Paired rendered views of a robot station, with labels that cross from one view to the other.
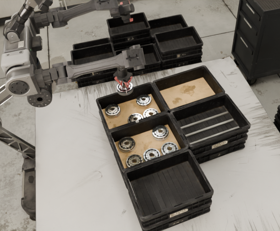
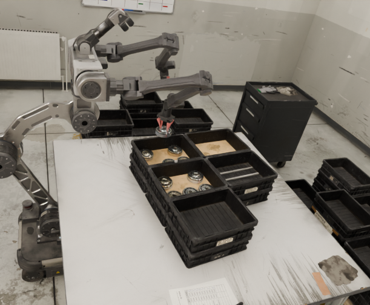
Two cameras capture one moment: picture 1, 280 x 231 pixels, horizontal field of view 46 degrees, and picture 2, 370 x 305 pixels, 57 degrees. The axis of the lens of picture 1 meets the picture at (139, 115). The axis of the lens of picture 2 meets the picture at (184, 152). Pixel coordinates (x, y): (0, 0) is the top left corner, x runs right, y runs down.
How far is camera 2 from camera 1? 74 cm
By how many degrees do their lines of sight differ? 21
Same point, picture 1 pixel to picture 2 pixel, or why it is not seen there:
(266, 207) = (295, 249)
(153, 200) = (197, 230)
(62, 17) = (122, 51)
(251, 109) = not seen: hidden behind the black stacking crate
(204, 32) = not seen: hidden behind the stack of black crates
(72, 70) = (145, 84)
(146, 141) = (182, 183)
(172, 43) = (183, 120)
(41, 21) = (100, 49)
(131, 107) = (163, 154)
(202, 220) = (240, 257)
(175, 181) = (216, 216)
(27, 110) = not seen: hidden behind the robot
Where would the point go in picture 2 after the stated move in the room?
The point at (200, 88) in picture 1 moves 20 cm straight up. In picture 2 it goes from (224, 147) to (231, 124)
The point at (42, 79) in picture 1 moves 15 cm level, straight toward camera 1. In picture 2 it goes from (116, 86) to (129, 100)
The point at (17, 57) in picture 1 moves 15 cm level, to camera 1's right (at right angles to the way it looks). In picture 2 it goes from (91, 64) to (122, 66)
